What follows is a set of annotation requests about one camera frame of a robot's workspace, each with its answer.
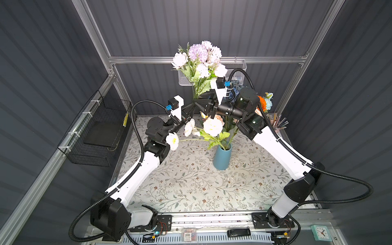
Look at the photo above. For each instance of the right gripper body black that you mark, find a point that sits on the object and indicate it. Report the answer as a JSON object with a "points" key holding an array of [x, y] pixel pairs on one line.
{"points": [[214, 104]]}

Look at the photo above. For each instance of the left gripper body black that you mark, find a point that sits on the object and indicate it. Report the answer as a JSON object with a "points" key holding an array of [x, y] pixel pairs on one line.
{"points": [[187, 111]]}

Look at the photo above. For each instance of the orange gerbera flower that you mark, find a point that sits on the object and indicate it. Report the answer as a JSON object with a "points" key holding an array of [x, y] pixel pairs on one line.
{"points": [[263, 103]]}

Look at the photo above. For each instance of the cream white rose stem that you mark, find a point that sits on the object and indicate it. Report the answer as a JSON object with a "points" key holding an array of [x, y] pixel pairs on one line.
{"points": [[221, 135]]}

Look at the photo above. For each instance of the teal ceramic vase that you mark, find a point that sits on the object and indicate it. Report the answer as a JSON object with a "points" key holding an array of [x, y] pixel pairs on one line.
{"points": [[222, 158]]}

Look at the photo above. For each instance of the small lilac flower sprig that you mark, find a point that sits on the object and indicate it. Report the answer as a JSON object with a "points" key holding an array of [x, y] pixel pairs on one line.
{"points": [[200, 63]]}

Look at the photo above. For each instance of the peach rose stem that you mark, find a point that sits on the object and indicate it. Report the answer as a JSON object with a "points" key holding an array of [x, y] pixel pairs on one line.
{"points": [[220, 118]]}

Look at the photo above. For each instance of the dusty blue rose bunch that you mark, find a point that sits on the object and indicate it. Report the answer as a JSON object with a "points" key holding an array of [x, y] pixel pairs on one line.
{"points": [[234, 92]]}

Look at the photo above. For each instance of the white small blossom stem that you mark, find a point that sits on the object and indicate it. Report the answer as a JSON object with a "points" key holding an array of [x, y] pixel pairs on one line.
{"points": [[191, 132]]}

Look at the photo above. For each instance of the pale aqua peony stem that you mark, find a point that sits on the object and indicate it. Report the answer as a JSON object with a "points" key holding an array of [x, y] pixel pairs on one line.
{"points": [[268, 100]]}

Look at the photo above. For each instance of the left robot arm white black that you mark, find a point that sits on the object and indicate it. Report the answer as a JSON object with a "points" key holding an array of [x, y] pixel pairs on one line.
{"points": [[109, 211]]}

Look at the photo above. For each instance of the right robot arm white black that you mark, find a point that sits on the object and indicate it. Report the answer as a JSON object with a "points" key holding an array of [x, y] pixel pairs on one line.
{"points": [[256, 126]]}

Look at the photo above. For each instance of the pink pencil cup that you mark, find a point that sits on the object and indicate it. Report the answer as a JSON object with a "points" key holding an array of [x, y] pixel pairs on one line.
{"points": [[276, 130]]}

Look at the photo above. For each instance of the floral patterned table mat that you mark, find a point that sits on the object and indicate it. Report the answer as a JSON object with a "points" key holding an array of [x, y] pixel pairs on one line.
{"points": [[187, 181]]}

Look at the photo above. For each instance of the black remote device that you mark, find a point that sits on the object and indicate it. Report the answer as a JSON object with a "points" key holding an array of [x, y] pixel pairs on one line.
{"points": [[238, 232]]}

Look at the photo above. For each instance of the teal small clock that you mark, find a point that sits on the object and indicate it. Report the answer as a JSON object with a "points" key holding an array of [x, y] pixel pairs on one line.
{"points": [[321, 233]]}

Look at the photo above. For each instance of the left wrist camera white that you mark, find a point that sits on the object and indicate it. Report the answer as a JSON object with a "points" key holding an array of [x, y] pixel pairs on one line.
{"points": [[174, 107]]}

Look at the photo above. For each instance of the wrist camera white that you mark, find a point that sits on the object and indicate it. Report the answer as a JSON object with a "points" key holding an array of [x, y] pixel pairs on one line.
{"points": [[174, 107], [220, 85]]}

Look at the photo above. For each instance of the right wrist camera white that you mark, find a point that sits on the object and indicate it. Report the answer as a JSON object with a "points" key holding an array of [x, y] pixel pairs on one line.
{"points": [[220, 85]]}

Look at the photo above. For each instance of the black wire basket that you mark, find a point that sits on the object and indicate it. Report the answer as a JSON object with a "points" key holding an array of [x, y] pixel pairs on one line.
{"points": [[98, 136]]}

